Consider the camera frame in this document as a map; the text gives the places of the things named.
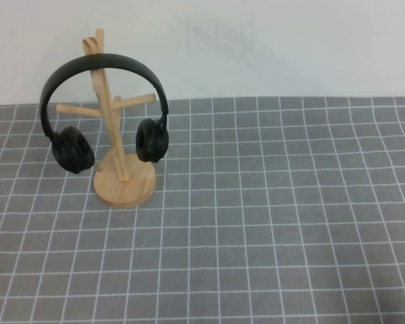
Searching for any black over-ear headphones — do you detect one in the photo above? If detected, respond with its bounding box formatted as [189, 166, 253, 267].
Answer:
[40, 53, 171, 176]

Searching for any wooden tree-shaped headphone stand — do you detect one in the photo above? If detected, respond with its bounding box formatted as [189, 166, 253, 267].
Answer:
[56, 28, 157, 207]

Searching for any grey white-checked tablecloth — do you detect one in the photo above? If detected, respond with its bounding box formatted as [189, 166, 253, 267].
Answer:
[0, 97, 405, 324]

